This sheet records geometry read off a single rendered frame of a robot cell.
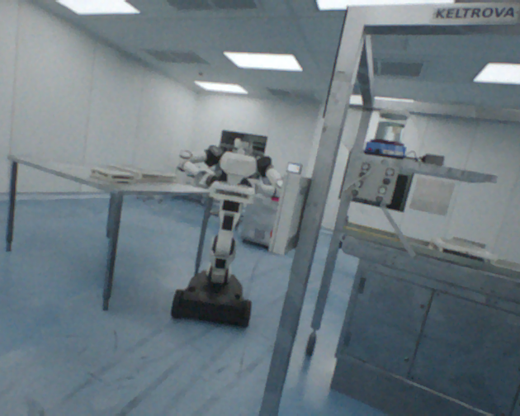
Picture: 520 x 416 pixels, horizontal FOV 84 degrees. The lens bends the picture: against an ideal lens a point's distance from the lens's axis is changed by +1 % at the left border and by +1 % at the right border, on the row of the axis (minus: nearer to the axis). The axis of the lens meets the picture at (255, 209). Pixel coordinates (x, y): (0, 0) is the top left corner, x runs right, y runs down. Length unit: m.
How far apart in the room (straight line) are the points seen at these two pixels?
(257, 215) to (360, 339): 2.92
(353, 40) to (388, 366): 1.62
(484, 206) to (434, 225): 0.92
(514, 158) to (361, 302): 5.88
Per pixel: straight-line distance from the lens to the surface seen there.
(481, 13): 1.11
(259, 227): 4.46
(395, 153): 1.69
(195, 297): 2.27
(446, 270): 1.74
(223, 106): 8.20
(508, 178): 7.30
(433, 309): 1.84
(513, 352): 1.97
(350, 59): 1.06
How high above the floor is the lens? 1.22
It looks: 8 degrees down
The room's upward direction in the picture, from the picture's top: 11 degrees clockwise
